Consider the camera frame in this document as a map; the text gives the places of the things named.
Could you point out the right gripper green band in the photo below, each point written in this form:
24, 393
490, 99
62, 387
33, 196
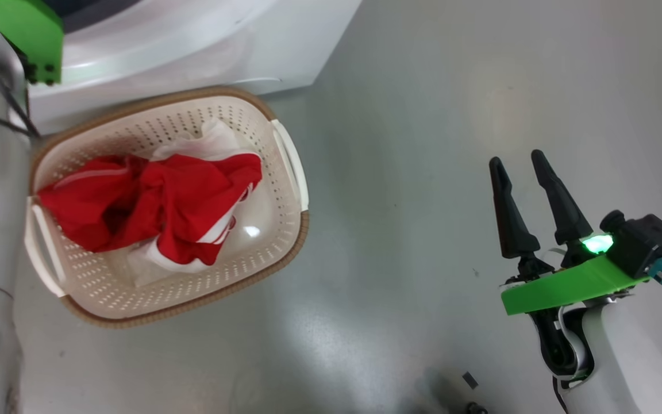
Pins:
572, 284

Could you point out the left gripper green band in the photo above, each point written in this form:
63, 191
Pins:
26, 26

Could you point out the red and white garment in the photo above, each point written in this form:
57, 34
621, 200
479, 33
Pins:
181, 201

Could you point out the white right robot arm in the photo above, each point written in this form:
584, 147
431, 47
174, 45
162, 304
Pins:
630, 356

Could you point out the white front-load washing machine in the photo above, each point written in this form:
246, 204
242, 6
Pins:
193, 46

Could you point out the cream basket with brown rim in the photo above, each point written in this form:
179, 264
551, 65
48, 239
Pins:
268, 241

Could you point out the small black floor scrap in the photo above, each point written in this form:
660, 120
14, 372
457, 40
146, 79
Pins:
470, 380

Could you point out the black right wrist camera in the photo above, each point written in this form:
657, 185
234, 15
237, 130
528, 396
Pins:
644, 241

